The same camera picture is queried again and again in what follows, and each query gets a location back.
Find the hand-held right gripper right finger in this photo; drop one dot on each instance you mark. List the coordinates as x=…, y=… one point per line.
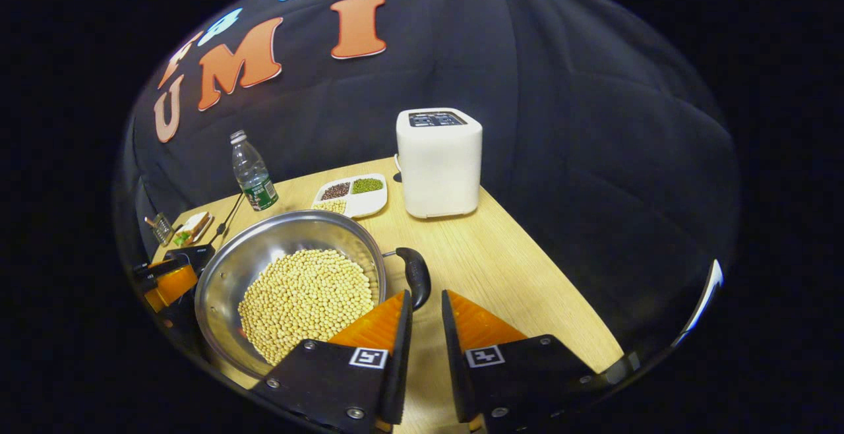
x=452, y=355

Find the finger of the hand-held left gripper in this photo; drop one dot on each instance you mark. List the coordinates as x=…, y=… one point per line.
x=175, y=283

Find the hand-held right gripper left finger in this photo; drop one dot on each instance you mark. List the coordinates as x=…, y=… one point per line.
x=402, y=355

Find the black induction cooktop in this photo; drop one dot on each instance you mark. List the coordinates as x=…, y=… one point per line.
x=201, y=256

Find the steel pot with soybeans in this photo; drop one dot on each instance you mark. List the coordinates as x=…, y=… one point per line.
x=303, y=295

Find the small glass jar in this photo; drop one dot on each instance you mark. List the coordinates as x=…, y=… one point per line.
x=160, y=229

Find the sandwich on white plate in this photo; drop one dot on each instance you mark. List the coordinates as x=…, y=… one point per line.
x=192, y=228

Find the clear plastic water bottle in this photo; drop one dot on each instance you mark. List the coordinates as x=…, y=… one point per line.
x=256, y=180

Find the white divided dish of beans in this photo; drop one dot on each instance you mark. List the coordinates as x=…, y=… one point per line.
x=359, y=200

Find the white toaster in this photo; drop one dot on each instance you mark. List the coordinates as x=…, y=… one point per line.
x=438, y=170

